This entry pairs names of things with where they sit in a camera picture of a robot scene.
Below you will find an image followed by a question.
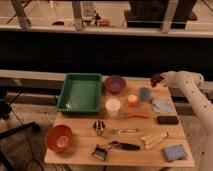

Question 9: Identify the black rectangular phone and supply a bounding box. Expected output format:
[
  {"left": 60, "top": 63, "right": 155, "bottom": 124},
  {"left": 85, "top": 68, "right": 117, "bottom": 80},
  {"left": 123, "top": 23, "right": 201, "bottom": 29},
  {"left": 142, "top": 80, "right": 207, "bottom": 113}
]
[{"left": 157, "top": 116, "right": 179, "bottom": 125}]

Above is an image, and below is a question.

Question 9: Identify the purple bowl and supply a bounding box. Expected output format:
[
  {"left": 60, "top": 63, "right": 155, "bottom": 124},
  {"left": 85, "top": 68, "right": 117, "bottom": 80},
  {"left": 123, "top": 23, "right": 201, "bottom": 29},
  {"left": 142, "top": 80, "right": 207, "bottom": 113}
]
[{"left": 104, "top": 75, "right": 126, "bottom": 94}]

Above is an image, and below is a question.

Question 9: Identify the white plastic cup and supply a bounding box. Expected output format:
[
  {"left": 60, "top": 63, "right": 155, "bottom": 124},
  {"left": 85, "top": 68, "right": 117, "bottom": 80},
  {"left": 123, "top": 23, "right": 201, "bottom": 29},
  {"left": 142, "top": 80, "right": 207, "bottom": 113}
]
[{"left": 105, "top": 98, "right": 121, "bottom": 116}]

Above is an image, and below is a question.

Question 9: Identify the light blue cloth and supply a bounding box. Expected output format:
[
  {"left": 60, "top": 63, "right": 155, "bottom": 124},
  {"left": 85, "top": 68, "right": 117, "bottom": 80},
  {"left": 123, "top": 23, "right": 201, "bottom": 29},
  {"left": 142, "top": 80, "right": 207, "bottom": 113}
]
[{"left": 151, "top": 98, "right": 174, "bottom": 113}]

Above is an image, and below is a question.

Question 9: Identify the orange yellow ball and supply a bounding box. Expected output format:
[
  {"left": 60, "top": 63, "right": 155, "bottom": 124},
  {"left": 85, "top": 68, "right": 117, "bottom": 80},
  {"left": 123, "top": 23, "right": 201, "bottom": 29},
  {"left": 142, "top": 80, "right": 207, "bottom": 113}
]
[{"left": 127, "top": 94, "right": 139, "bottom": 106}]

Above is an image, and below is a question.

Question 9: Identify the dark red grape bunch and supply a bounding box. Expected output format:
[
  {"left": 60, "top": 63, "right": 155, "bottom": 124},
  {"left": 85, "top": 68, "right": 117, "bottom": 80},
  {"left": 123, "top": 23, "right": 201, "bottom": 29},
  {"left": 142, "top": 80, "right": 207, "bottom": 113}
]
[{"left": 150, "top": 74, "right": 164, "bottom": 87}]

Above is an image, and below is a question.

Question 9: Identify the small metal grater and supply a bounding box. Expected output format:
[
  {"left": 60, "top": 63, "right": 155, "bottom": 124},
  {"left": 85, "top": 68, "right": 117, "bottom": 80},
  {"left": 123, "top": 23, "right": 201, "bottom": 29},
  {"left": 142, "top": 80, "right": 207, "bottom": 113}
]
[{"left": 92, "top": 145, "right": 108, "bottom": 161}]

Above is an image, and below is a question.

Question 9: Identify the orange carrot toy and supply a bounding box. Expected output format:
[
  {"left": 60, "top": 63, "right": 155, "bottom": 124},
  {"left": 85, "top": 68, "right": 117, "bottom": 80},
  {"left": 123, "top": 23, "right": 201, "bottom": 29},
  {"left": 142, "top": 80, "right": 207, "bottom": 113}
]
[{"left": 127, "top": 112, "right": 149, "bottom": 118}]

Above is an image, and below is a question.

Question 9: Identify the yellow banana toy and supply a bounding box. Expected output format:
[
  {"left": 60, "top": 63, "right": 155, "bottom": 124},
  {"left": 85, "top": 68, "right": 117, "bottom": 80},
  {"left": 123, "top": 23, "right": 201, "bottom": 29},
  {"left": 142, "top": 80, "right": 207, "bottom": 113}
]
[{"left": 141, "top": 133, "right": 168, "bottom": 149}]

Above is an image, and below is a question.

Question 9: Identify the orange bowl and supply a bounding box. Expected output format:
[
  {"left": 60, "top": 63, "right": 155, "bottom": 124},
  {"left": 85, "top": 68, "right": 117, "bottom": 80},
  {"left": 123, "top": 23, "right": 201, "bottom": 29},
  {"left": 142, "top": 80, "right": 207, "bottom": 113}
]
[{"left": 45, "top": 125, "right": 73, "bottom": 153}]

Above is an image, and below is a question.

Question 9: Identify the metal cup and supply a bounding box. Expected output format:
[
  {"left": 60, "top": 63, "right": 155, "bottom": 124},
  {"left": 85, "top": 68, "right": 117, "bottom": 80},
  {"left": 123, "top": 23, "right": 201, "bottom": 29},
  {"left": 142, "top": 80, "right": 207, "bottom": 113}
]
[{"left": 93, "top": 120, "right": 105, "bottom": 136}]

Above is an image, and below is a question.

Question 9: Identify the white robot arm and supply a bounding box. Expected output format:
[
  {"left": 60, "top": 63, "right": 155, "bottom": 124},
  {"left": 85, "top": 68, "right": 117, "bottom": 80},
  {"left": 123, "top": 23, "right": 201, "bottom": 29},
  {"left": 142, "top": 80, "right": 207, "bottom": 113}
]
[{"left": 161, "top": 71, "right": 213, "bottom": 134}]

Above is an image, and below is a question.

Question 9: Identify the green plastic tray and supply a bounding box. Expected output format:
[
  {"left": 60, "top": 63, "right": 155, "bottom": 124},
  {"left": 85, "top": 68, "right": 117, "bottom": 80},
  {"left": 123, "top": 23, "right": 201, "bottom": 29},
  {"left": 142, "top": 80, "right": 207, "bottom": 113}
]
[{"left": 57, "top": 73, "right": 102, "bottom": 115}]

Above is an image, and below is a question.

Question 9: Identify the metal spoon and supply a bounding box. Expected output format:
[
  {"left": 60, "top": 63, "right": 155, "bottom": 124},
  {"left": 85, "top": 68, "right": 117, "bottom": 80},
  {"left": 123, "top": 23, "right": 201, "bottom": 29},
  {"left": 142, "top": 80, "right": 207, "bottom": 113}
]
[{"left": 112, "top": 129, "right": 140, "bottom": 134}]

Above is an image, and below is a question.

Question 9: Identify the blue sponge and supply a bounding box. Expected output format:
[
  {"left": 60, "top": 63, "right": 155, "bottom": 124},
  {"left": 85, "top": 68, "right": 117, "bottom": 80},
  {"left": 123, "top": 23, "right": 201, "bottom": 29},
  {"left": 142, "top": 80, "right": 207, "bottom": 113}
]
[{"left": 162, "top": 144, "right": 187, "bottom": 162}]

